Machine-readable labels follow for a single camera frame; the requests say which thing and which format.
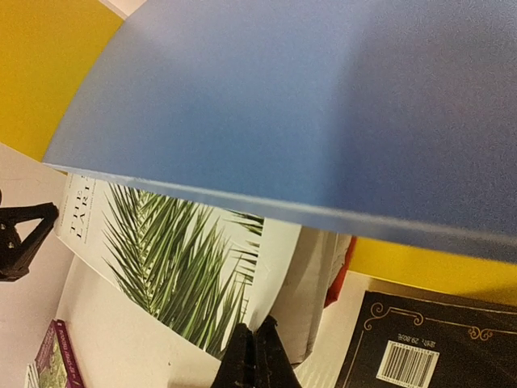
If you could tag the white Singularity palm book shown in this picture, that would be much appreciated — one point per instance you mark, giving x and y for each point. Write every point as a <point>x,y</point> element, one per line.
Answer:
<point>202,270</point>

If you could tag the black paperback barcode book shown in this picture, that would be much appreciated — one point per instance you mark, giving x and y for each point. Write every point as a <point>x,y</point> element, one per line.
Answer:
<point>402,341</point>

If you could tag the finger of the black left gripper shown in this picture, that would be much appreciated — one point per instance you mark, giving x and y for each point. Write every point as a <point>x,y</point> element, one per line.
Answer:
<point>17,254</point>

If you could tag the large orange Good Morning book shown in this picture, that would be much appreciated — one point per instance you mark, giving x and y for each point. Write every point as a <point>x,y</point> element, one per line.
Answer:
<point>336,286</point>

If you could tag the yellow pink blue bookshelf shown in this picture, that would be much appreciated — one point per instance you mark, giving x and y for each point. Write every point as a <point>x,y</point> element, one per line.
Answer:
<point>391,120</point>

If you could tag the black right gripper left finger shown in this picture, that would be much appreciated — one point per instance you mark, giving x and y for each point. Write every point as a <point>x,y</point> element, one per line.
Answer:
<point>238,363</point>

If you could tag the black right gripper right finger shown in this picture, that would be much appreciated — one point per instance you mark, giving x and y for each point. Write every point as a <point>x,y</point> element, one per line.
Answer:
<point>272,366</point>

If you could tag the purple Treehouse book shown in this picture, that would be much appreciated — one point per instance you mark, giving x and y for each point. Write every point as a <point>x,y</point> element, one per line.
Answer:
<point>55,365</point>

